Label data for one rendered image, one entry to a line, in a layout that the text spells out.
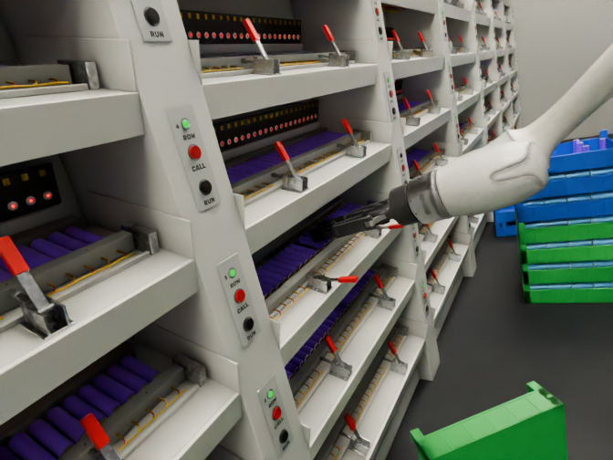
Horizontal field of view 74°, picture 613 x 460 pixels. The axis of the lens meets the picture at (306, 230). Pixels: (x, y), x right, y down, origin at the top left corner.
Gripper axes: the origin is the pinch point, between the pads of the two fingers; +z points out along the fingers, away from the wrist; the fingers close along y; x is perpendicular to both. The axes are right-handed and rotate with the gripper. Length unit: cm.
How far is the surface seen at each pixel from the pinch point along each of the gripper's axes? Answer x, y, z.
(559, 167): 20, -80, -37
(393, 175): -2.3, -29.2, -5.7
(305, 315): 8.4, 22.1, -3.5
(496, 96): -2, -239, -5
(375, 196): 1.4, -28.9, 1.3
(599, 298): 69, -82, -36
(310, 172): -12.6, 4.0, -4.3
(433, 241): 26, -56, 1
